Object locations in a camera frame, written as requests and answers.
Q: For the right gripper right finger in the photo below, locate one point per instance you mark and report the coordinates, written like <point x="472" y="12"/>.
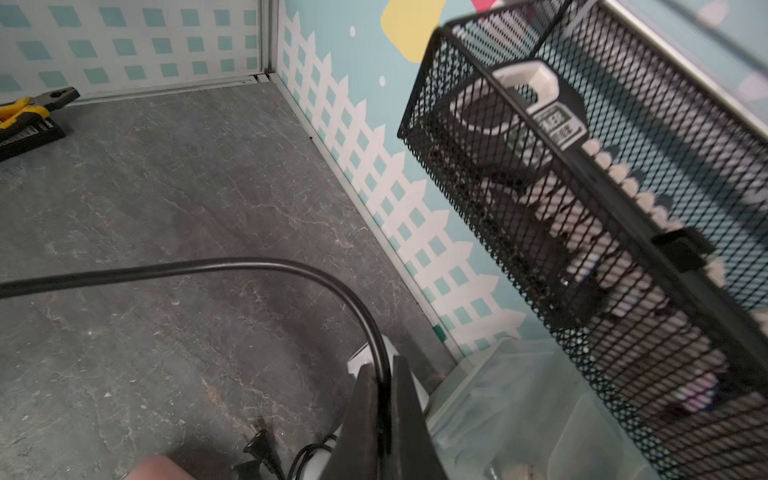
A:
<point x="411" y="453"/>

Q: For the green clear storage box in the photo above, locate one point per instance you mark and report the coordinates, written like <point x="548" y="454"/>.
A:
<point x="521" y="410"/>

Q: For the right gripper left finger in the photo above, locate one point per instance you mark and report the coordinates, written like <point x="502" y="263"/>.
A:
<point x="356" y="454"/>

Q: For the black wire mesh basket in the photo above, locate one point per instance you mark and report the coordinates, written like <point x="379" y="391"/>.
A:
<point x="679" y="140"/>

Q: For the pink hair dryer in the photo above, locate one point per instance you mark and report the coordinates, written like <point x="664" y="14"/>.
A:
<point x="158" y="468"/>

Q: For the yellow black pliers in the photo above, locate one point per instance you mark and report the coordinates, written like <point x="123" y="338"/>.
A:
<point x="26" y="124"/>

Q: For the black white power strip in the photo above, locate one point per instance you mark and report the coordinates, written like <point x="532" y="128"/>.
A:
<point x="630" y="285"/>

